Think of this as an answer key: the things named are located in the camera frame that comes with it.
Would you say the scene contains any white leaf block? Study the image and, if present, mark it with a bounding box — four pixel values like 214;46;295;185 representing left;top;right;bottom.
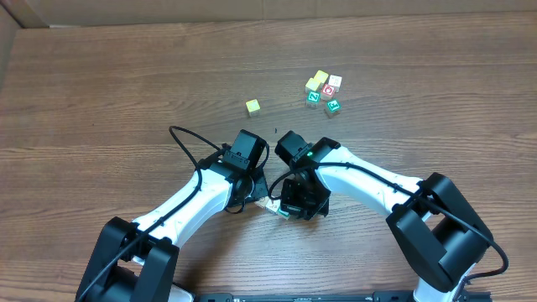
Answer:
254;197;270;209

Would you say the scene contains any white block dark drawing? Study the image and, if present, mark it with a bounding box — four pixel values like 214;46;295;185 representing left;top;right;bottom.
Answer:
265;200;280;214

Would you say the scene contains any green block letter V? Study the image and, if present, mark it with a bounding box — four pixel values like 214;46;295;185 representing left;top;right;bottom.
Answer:
276;209;289;220

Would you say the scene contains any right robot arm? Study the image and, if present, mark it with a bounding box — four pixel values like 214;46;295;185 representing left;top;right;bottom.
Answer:
275;131;493;301

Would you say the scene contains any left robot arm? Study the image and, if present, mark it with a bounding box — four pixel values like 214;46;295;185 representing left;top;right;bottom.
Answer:
76;130;269;301

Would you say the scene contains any lone yellow block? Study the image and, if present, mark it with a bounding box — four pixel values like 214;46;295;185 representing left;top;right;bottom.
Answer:
245;99;261;117

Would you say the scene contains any green block right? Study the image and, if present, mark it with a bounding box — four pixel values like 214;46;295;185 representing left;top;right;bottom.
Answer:
324;99;341;118

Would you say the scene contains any green block letter Z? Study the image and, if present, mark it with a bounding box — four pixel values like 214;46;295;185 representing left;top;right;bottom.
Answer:
305;91;321;108

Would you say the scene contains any red block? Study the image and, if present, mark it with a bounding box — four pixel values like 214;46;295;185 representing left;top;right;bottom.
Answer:
321;84;336;101

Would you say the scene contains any yellow block lower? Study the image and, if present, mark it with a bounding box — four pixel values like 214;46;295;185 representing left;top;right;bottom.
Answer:
305;78;322;93

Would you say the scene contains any white block top right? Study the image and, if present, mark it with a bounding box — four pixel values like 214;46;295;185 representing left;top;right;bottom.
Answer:
328;75;342;92

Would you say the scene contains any yellow block upper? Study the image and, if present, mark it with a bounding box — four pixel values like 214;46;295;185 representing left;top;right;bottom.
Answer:
314;70;329;85

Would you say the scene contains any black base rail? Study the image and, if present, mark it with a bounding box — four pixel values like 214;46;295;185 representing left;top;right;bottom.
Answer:
184;289;494;302

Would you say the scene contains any cardboard box wall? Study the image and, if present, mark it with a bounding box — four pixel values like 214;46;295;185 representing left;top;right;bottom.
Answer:
4;1;536;86

